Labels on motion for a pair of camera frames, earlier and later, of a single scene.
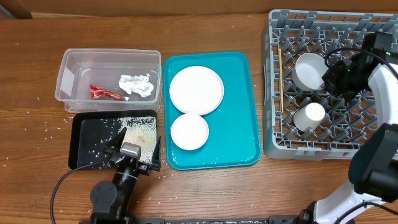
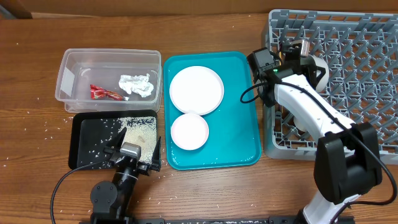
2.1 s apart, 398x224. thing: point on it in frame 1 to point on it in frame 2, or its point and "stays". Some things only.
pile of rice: x=143 y=131 stays
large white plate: x=196 y=90 stays
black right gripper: x=331 y=79 to x=309 y=68
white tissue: x=137 y=84 stays
